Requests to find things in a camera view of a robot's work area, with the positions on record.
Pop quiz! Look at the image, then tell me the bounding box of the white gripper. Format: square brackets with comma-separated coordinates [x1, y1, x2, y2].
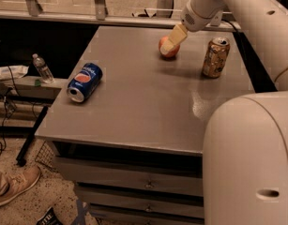
[167, 0, 225, 47]

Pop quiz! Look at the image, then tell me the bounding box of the red apple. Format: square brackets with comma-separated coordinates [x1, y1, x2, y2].
[159, 36, 180, 58]

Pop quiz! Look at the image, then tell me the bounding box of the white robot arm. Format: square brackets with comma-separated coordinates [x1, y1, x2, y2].
[161, 0, 288, 225]

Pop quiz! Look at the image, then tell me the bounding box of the gold soda can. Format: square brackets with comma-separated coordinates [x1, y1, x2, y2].
[202, 37, 230, 79]

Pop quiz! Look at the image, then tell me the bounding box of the blue pepsi can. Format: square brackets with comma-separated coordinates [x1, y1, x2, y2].
[67, 63, 103, 103]

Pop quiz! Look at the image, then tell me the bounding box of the grey drawer cabinet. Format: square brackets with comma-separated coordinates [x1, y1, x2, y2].
[37, 26, 253, 225]

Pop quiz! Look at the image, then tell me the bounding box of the clear plastic water bottle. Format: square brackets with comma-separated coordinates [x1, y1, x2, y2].
[32, 53, 53, 83]

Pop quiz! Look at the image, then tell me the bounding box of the low grey shelf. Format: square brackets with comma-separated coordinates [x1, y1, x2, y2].
[0, 76, 67, 99]

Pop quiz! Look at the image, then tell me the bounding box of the white crumpled cloth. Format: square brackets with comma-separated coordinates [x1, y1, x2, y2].
[0, 66, 29, 81]

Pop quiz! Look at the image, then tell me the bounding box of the black table leg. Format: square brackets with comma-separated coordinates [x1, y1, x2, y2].
[16, 106, 48, 167]

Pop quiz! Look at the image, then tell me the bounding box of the black printed bag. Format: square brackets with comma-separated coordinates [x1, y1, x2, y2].
[37, 207, 63, 225]

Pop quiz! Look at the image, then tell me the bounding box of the tan sneaker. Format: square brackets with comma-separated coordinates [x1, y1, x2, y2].
[0, 165, 41, 206]

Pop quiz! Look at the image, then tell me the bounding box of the wire mesh basket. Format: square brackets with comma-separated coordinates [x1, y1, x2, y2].
[35, 142, 57, 173]

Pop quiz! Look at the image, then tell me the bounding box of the black cable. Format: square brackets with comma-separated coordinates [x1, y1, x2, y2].
[0, 66, 41, 161]

